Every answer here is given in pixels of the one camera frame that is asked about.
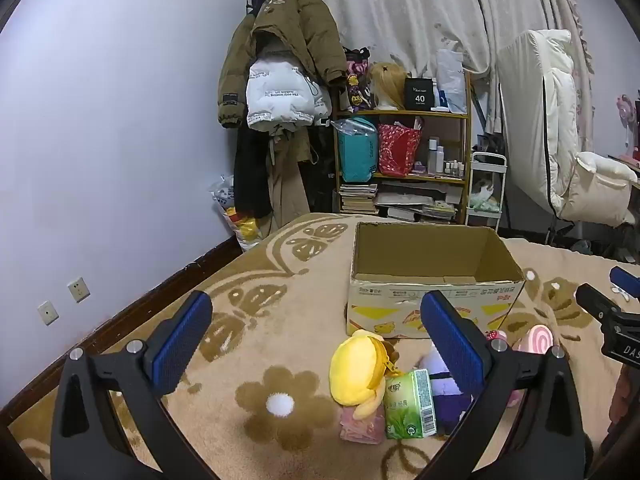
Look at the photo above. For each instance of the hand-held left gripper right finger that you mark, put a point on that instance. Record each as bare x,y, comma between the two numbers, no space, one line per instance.
450,342

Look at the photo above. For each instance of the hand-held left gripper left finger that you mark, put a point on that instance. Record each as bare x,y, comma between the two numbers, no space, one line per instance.
182,340

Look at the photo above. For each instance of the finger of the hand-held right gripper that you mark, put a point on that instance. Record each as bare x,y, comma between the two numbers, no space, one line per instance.
597,302
624,280

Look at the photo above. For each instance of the dark-haired plush doll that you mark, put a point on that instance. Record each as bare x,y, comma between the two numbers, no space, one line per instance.
447,397

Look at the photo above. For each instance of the green tissue pack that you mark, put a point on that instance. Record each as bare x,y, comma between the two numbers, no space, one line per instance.
410,402

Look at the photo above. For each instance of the pink plush toy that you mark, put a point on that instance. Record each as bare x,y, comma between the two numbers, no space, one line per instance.
532,342

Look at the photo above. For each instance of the printed cardboard box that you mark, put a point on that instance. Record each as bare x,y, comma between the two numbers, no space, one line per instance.
425,255

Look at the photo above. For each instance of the yellow plush toy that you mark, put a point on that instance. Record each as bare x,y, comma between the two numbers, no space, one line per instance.
357,370

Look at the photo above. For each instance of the pink tissue pack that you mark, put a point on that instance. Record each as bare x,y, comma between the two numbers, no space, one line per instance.
360,427

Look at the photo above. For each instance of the person's right hand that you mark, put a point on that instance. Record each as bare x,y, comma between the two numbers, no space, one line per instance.
626,392

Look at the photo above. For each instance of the clear bag with yellow contents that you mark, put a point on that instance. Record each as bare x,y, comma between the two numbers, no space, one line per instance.
237,220

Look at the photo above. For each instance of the pile of papers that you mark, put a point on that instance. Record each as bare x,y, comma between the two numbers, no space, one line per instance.
420,202

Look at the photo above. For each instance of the pale green white bag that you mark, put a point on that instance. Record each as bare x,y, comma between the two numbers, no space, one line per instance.
485,200

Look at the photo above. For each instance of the stack of books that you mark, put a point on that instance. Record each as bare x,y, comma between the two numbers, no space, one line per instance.
359,200

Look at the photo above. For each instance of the row of small cosmetic bottles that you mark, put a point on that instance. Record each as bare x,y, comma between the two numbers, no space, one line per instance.
455,169

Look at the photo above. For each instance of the black coat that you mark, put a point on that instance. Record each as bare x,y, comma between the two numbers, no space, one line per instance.
252,175

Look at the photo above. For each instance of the white trolley cart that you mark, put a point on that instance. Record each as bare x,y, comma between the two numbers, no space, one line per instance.
487,160

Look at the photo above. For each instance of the tall white bottle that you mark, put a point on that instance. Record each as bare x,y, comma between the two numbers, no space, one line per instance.
432,157
440,160

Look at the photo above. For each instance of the white padded chair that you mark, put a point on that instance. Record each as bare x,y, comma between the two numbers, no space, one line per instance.
540,110

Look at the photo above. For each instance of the khaki trousers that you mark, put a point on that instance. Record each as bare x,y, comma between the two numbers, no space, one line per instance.
287,180

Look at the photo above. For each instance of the red patterned bag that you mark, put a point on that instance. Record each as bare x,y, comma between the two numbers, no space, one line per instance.
397,152

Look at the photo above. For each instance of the teal bag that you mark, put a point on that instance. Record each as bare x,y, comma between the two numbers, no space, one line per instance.
356,152

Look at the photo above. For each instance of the black hanging garment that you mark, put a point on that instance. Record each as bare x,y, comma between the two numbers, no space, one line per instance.
320,170

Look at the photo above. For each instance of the yellow wooden shelf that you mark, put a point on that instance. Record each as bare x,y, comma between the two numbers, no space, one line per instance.
460,125

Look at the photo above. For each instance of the black box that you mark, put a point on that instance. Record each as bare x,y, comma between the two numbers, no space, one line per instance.
419,94

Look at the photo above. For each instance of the white plastic bag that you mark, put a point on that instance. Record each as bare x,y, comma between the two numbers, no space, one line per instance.
451,80

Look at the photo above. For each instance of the white puffer jacket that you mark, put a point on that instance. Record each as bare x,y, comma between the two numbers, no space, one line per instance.
280,92

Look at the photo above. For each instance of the blonde wig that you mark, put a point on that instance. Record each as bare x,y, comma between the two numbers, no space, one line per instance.
387,82

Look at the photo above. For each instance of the black pink patterned bag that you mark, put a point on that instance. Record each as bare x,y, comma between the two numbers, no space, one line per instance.
357,85

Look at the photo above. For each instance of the floral curtain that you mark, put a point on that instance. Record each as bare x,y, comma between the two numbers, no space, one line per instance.
430,10

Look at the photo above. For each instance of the brown puffer jacket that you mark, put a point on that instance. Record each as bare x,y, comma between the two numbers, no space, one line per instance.
295,25

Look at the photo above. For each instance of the white wall socket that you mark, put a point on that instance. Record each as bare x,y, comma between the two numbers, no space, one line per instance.
78,289
48,313

